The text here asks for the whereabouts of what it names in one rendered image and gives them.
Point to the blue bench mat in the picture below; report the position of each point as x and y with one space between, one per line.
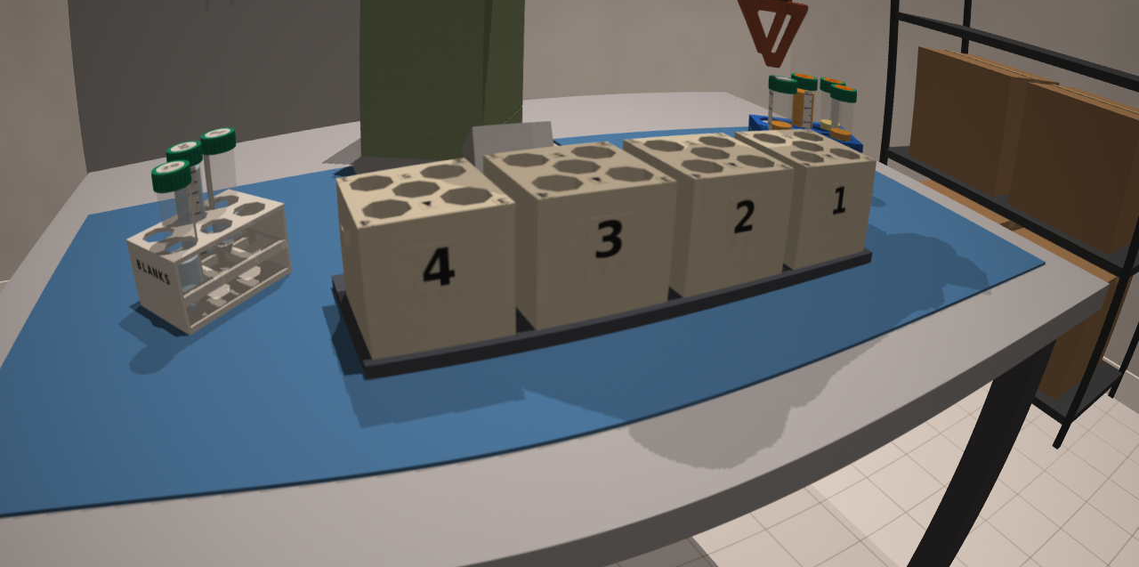
104 403

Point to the beige tube rack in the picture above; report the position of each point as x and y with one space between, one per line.
262 222

